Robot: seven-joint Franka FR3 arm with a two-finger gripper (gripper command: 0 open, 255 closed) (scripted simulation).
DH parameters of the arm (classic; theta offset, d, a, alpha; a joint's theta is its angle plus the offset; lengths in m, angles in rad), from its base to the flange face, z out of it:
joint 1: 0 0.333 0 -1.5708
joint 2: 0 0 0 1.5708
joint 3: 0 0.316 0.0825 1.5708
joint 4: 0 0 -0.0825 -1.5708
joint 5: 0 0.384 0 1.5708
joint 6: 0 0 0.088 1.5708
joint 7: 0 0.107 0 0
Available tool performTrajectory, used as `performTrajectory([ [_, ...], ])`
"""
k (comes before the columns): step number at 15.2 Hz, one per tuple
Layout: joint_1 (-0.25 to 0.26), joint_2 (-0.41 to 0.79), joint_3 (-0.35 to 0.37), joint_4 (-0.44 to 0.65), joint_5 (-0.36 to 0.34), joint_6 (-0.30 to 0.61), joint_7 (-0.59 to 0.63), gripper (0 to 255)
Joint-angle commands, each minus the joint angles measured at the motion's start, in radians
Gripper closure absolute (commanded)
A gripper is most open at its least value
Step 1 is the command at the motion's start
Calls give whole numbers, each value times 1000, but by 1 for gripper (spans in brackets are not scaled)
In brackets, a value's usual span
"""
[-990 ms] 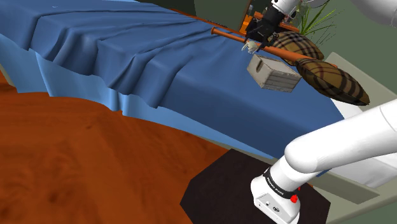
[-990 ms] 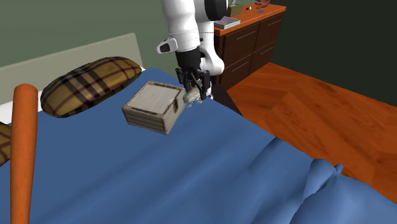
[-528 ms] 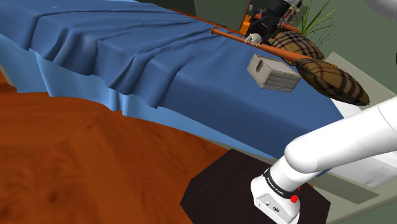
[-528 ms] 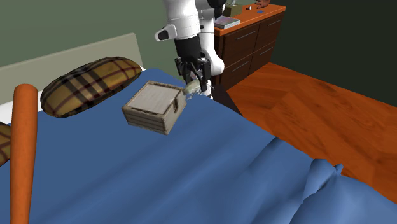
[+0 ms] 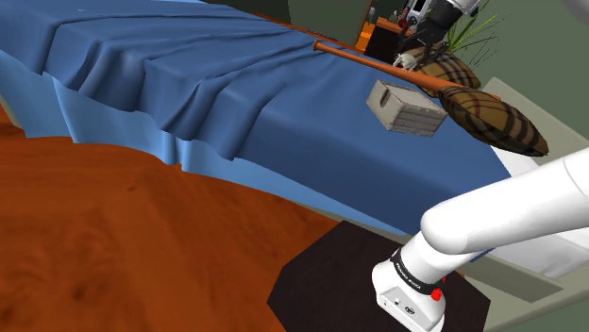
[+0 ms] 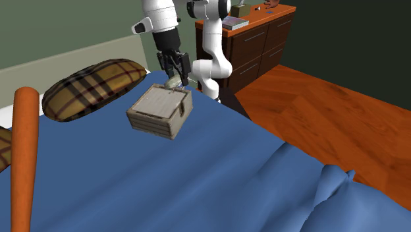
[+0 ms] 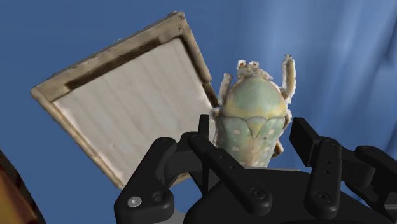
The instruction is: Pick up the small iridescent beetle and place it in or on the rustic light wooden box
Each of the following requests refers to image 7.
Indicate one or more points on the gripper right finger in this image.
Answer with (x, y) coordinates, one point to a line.
(328, 167)

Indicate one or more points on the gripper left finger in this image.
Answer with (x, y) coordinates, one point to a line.
(192, 161)

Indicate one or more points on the green beetle figure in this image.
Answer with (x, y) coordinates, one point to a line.
(252, 121)

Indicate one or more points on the beige framed white board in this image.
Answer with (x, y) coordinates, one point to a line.
(130, 102)

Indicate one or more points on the orange and black object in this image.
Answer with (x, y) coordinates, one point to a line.
(14, 195)

